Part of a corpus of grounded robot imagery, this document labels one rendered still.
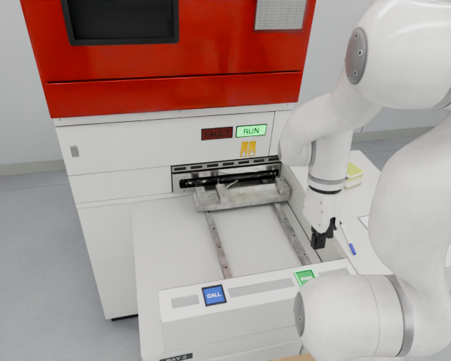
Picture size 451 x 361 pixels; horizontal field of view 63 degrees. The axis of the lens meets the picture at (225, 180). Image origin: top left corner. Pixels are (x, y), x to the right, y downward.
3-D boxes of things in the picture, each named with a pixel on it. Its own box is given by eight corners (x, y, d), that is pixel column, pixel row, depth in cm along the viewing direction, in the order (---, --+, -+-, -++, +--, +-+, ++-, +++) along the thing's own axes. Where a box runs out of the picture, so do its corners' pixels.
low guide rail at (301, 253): (263, 190, 154) (264, 185, 152) (268, 190, 154) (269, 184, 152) (314, 289, 116) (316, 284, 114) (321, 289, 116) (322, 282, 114)
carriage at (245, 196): (192, 198, 143) (192, 193, 141) (280, 188, 151) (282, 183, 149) (196, 212, 137) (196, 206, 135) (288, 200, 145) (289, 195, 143)
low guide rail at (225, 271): (200, 198, 148) (200, 193, 146) (205, 198, 148) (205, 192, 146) (231, 305, 110) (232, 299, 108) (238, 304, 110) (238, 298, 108)
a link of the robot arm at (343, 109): (308, 84, 55) (277, 175, 82) (414, 82, 55) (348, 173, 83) (301, 39, 59) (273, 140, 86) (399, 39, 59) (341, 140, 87)
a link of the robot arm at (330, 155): (309, 181, 80) (351, 180, 80) (316, 122, 74) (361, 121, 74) (301, 165, 87) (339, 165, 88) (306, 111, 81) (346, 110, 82)
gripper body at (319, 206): (301, 174, 88) (297, 214, 93) (321, 193, 79) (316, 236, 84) (329, 170, 90) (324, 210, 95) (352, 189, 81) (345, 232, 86)
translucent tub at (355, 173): (331, 180, 137) (336, 165, 133) (346, 175, 140) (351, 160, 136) (346, 192, 132) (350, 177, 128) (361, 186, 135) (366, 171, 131)
